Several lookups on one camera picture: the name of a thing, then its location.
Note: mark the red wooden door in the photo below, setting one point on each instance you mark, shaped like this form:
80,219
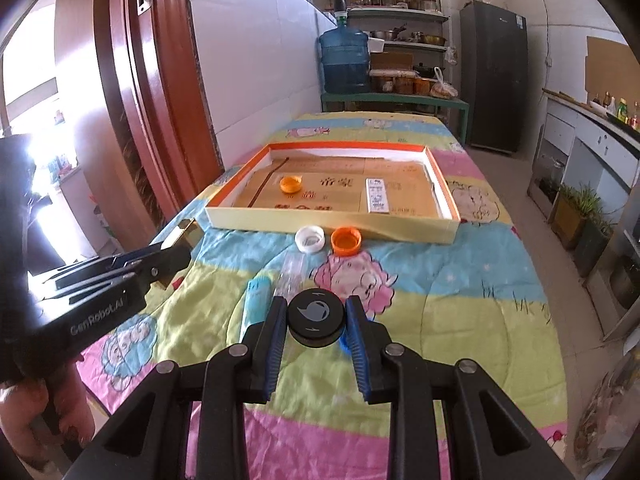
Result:
132,91

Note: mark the black refrigerator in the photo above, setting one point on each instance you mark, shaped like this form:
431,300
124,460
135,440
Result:
494,75

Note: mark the orange plastic bottle cap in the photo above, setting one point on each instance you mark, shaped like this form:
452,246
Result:
346,241

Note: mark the metal storage shelf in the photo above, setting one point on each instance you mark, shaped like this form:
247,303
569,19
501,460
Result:
414,27

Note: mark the light blue tube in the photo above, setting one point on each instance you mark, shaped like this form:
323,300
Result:
257,300

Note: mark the white kitchen counter cabinet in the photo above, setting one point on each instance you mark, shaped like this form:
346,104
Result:
581,148

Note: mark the black round lid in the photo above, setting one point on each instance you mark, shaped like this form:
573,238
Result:
316,318

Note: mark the clear plastic bottle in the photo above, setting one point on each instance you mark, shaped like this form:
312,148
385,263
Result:
292,276

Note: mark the gold rectangular box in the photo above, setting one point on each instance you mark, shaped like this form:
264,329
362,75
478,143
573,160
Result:
182,240

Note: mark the blue plastic bottle cap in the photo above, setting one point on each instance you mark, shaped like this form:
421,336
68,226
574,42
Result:
345,344

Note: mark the green metal table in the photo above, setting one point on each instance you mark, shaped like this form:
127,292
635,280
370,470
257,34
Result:
397,98

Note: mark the white plastic bottle cap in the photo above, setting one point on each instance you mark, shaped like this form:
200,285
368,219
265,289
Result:
310,239

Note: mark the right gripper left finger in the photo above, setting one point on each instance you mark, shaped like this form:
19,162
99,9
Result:
147,437

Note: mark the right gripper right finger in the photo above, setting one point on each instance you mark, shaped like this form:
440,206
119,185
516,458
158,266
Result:
488,437

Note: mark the white plastic bag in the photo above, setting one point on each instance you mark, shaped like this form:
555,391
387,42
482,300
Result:
441,89

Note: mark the potted green plant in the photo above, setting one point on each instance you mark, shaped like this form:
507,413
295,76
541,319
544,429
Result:
582,226

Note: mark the blue water jug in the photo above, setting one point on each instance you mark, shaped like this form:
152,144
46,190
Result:
344,56

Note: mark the white cartoon lighter box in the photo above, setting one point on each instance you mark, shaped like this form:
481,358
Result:
377,200

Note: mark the orange-rimmed cardboard tray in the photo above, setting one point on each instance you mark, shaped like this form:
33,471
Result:
334,174

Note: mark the yellow plastic bottle cap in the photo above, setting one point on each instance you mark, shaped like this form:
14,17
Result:
290,185

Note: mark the person's hand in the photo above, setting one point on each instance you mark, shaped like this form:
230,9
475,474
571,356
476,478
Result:
24,401

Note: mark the colourful cartoon quilt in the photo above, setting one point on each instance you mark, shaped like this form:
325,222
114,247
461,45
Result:
478,297

